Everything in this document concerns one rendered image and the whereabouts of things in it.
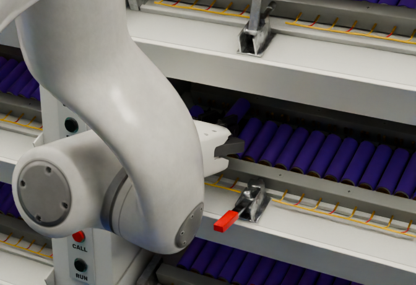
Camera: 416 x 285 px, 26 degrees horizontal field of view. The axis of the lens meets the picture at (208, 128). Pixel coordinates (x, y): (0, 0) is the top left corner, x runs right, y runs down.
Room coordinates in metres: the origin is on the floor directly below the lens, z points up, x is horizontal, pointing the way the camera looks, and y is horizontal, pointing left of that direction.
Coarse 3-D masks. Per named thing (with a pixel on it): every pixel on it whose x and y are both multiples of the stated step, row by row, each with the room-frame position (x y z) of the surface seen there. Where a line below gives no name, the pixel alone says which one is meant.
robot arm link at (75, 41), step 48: (48, 0) 0.64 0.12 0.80; (96, 0) 0.65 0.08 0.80; (48, 48) 0.66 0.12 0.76; (96, 48) 0.66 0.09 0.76; (96, 96) 0.66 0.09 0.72; (144, 96) 0.68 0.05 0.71; (144, 144) 0.66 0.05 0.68; (192, 144) 0.69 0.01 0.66; (144, 192) 0.66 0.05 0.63; (192, 192) 0.69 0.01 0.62; (144, 240) 0.69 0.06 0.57
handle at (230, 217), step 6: (246, 198) 0.88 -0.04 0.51; (252, 198) 0.88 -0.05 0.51; (240, 204) 0.87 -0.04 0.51; (246, 204) 0.87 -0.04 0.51; (228, 210) 0.86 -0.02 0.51; (234, 210) 0.86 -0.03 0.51; (240, 210) 0.86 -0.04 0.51; (222, 216) 0.84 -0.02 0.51; (228, 216) 0.84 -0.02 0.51; (234, 216) 0.84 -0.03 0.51; (216, 222) 0.83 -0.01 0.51; (222, 222) 0.83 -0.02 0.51; (228, 222) 0.83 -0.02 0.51; (216, 228) 0.82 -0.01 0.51; (222, 228) 0.82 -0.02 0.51
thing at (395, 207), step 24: (240, 168) 0.93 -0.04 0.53; (264, 168) 0.92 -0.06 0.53; (240, 192) 0.91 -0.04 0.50; (288, 192) 0.90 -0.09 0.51; (312, 192) 0.88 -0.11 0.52; (336, 192) 0.87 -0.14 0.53; (360, 192) 0.86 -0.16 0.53; (336, 216) 0.85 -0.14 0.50; (384, 216) 0.85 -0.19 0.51; (408, 216) 0.83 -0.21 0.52
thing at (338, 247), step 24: (264, 120) 1.03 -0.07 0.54; (384, 144) 0.96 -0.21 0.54; (216, 192) 0.93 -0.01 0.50; (216, 216) 0.89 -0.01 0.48; (264, 216) 0.88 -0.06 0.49; (288, 216) 0.88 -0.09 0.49; (312, 216) 0.87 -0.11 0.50; (216, 240) 0.90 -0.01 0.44; (240, 240) 0.88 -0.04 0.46; (264, 240) 0.87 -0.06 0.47; (288, 240) 0.85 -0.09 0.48; (312, 240) 0.84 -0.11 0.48; (336, 240) 0.83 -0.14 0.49; (360, 240) 0.83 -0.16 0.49; (384, 240) 0.82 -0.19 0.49; (408, 240) 0.82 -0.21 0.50; (312, 264) 0.84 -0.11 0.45; (336, 264) 0.83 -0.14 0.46; (360, 264) 0.81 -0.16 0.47; (384, 264) 0.79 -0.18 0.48; (408, 264) 0.79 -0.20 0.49
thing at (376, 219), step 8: (208, 176) 0.95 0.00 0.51; (216, 176) 0.94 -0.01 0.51; (224, 184) 0.94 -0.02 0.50; (232, 184) 0.93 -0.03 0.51; (240, 184) 0.93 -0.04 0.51; (272, 192) 0.91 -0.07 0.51; (280, 192) 0.90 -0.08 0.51; (288, 200) 0.90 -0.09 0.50; (296, 200) 0.89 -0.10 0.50; (304, 200) 0.89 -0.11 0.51; (312, 200) 0.88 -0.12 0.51; (320, 208) 0.88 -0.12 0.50; (328, 208) 0.87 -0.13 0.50; (344, 208) 0.87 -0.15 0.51; (352, 216) 0.86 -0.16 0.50; (360, 216) 0.85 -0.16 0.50; (368, 216) 0.85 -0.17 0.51; (376, 216) 0.85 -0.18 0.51; (384, 224) 0.84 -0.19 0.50; (392, 224) 0.84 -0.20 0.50; (400, 224) 0.83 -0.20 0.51; (408, 224) 0.83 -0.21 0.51
